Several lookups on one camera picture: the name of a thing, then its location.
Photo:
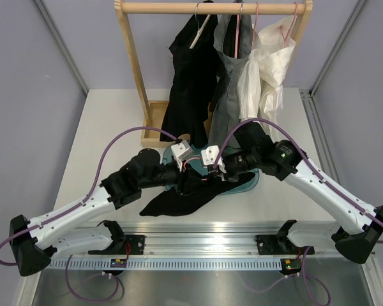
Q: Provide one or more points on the wooden clothes rack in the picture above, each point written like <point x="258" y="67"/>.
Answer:
<point x="153" y="109"/>

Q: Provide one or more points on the white pleated blouse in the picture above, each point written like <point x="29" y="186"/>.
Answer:
<point x="249" y="87"/>

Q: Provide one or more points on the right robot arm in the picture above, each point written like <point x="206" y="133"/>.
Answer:
<point x="266" y="146"/>

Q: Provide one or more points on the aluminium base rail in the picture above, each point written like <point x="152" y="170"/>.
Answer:
<point x="164" y="239"/>

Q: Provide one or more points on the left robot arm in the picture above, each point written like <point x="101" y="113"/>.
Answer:
<point x="35" y="242"/>

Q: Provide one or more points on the pink wire hanger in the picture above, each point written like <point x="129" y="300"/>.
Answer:
<point x="189" y="160"/>

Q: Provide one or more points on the teal plastic tray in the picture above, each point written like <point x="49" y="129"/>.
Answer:
<point x="167" y="157"/>

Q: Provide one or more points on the pink hanger middle right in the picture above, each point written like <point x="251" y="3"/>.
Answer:
<point x="255" y="25"/>

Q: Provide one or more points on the black dress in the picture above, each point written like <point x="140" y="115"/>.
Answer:
<point x="194" y="82"/>

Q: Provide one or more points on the grey dress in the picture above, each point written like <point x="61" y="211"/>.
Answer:
<point x="224" y="103"/>

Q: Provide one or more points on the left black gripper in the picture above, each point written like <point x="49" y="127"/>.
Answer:
<point x="187" y="182"/>

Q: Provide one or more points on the cream white garment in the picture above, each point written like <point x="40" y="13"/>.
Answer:
<point x="274" y="61"/>

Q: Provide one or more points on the pink hanger far right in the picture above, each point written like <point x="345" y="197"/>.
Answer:
<point x="286" y="35"/>

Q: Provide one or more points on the white wooden hanger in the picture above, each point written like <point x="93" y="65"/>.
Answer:
<point x="200" y="27"/>

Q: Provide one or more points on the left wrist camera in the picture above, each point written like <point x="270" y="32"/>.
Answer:
<point x="181" y="151"/>

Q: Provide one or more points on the black skirt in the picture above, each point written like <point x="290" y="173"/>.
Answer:
<point x="170" y="203"/>

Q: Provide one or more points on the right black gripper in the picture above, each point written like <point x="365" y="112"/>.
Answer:
<point x="228" y="176"/>

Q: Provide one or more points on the slotted cable duct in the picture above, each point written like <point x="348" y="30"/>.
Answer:
<point x="170" y="264"/>

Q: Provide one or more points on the pink hanger under grey dress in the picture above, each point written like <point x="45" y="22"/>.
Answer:
<point x="237" y="32"/>

